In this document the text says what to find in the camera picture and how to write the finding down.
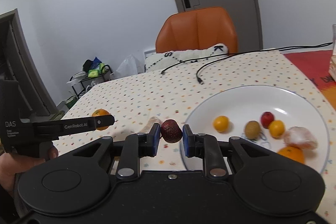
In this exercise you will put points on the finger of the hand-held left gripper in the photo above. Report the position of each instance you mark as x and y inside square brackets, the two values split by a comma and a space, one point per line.
[78, 125]

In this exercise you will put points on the white cushion with black letters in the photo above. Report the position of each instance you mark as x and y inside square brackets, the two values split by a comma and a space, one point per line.
[157, 61]

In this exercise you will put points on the patterned tissue box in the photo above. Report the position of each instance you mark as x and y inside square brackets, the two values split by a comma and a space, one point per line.
[332, 69]

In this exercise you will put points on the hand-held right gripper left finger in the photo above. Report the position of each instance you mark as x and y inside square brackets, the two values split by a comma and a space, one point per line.
[158, 140]

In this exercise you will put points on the person's left hand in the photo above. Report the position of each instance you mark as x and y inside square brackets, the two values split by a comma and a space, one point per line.
[15, 166]

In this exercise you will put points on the orange red table mat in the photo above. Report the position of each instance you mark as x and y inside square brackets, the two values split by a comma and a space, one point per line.
[309, 64]

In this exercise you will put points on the green packet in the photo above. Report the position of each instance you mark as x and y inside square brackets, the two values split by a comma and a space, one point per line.
[104, 68]

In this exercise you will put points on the pink pomelo segment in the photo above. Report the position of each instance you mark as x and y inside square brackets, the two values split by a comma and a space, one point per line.
[149, 125]

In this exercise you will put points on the black cloth bundle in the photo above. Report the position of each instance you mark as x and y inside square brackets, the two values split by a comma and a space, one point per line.
[88, 65]

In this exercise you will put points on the orange chair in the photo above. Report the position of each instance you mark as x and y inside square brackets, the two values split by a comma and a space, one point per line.
[197, 27]

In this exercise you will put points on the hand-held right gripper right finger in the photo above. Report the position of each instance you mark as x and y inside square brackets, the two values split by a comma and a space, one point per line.
[186, 141]

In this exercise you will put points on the medium orange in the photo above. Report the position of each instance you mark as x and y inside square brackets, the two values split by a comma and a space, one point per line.
[101, 112]

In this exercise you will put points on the clear glass cup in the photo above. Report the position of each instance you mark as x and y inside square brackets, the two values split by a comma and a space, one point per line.
[334, 37]

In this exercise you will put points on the green carton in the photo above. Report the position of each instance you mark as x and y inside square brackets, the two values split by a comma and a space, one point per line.
[70, 103]

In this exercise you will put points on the dark red passion fruit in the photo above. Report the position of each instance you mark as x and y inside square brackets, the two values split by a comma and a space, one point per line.
[171, 132]

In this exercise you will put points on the black metal rack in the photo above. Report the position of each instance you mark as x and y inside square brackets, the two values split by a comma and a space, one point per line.
[78, 85]

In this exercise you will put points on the dotted cream tablecloth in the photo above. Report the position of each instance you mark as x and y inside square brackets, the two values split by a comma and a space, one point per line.
[157, 92]

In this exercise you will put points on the yellow green bag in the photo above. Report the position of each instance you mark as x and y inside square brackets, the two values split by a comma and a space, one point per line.
[58, 114]

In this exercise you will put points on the white plastic bag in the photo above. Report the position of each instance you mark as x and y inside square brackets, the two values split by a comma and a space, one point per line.
[127, 66]

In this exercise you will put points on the small red fruit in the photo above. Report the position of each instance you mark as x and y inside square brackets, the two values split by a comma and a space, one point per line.
[266, 118]

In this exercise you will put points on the large orange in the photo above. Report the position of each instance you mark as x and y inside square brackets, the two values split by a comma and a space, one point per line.
[291, 155]

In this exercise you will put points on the blue bag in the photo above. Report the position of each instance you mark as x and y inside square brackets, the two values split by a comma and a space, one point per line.
[97, 61]

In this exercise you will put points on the small orange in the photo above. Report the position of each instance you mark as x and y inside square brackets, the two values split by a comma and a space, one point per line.
[220, 123]
[277, 129]

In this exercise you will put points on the pale orange pomelo segment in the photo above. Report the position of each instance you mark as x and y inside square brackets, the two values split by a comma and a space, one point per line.
[300, 138]

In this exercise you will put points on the white panel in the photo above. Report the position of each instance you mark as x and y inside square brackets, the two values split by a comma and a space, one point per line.
[149, 54]

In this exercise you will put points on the white plate with blue rim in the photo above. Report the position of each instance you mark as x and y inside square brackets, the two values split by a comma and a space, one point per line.
[236, 103]

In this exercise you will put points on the dark wooden door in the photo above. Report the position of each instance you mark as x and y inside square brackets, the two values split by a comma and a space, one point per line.
[10, 43]

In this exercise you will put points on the green box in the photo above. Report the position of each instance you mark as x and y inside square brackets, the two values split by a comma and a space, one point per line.
[93, 73]

